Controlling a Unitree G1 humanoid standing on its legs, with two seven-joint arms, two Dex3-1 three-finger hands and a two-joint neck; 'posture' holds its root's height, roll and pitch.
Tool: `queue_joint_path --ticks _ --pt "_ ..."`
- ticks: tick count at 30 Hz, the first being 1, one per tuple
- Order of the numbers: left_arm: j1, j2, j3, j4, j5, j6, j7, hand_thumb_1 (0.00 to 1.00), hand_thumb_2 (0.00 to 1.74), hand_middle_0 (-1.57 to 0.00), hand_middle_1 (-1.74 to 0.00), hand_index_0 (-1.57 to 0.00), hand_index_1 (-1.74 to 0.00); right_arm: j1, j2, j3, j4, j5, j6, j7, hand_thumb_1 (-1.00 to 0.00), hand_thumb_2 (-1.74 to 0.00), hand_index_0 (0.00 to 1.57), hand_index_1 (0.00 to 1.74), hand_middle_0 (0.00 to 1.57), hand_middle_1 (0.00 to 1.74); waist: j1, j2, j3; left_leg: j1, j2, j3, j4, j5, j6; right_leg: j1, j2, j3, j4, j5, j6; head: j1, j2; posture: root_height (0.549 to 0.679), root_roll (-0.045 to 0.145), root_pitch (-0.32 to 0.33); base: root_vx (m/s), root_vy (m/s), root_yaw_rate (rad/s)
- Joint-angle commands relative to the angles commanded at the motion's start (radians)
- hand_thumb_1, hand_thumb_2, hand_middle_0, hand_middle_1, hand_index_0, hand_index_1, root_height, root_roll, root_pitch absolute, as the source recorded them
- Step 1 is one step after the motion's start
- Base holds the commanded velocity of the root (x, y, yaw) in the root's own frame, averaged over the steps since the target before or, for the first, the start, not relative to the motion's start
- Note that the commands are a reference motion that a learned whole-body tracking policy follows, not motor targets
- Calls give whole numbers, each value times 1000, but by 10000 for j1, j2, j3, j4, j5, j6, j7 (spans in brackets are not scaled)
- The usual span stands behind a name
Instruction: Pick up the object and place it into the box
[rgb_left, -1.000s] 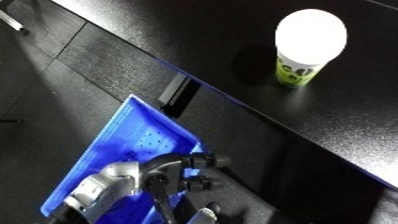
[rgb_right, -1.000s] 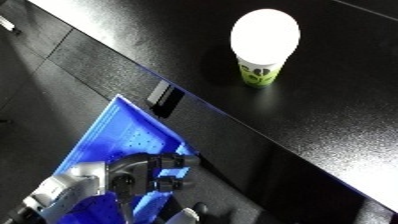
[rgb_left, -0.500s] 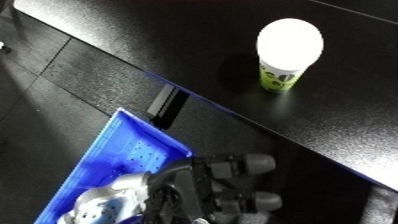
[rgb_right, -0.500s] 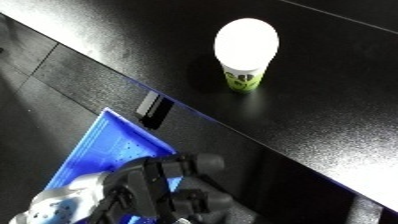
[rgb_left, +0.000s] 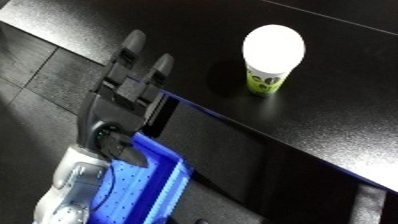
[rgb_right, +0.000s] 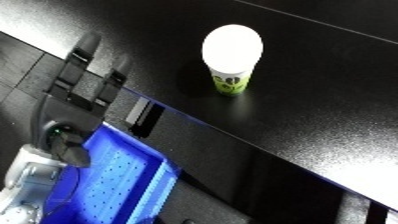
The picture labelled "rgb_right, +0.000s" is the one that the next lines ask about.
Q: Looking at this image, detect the white paper cup green band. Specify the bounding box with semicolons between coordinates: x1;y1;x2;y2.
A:
200;23;265;97

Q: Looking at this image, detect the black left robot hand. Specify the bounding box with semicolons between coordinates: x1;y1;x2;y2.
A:
30;32;130;168

